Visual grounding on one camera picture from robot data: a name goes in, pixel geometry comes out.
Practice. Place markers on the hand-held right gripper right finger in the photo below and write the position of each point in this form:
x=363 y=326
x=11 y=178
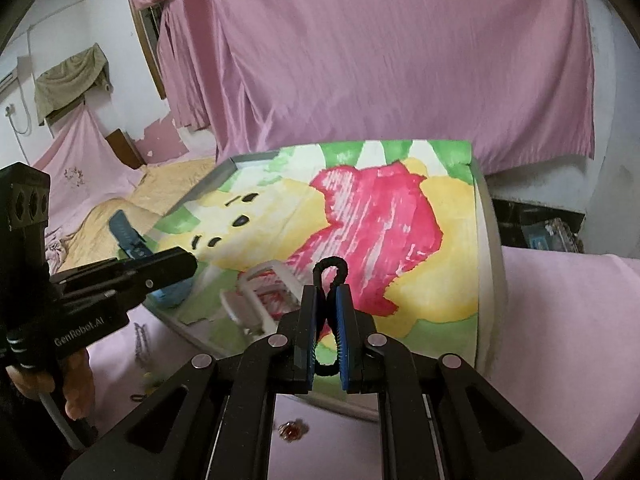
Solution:
x=343 y=332

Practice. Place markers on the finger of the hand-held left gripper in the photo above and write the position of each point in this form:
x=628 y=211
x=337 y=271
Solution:
x=150 y=267

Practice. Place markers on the blue wrist watch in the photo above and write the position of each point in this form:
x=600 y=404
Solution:
x=129 y=232

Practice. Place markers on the white air conditioner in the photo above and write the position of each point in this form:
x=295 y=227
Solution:
x=7 y=77

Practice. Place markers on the painted cardboard tray box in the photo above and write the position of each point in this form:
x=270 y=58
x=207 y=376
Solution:
x=400 y=210

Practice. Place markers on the wooden window frame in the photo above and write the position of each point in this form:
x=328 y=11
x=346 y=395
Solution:
x=150 y=40

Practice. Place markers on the olive green cloth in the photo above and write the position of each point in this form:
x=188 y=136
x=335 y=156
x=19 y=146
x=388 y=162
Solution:
x=70 y=80

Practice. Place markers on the crumpled pink cloth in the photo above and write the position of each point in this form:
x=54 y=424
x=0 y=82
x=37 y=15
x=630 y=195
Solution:
x=56 y=250

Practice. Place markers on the pale hair claw clip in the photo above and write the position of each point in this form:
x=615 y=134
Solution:
x=260 y=300

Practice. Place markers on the large pink curtain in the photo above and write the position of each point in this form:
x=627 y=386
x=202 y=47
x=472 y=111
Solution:
x=400 y=60

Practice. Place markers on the pink tablecloth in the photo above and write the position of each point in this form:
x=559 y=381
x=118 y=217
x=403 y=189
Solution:
x=560 y=340

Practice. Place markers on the wooden headboard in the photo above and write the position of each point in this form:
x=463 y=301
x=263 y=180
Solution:
x=124 y=147

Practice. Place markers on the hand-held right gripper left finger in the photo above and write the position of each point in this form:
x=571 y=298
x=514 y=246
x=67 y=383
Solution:
x=312 y=332

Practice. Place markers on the pink embroidered sheet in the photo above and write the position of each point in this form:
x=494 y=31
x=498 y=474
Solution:
x=85 y=160

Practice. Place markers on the person's left hand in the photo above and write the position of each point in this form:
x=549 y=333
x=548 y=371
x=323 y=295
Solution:
x=79 y=385

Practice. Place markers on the clear plastic package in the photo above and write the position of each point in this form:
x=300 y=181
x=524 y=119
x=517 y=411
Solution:
x=552 y=235

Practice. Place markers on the yellow blanket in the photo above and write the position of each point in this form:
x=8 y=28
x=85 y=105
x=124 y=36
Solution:
x=150 y=185

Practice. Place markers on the white wall socket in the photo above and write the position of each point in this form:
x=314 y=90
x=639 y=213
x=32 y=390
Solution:
x=10 y=110

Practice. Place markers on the gathered pink window curtain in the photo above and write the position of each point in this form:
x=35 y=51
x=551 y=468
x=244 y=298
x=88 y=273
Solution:
x=175 y=60

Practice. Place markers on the red gem brooch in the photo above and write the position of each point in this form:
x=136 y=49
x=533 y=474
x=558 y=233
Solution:
x=291 y=430

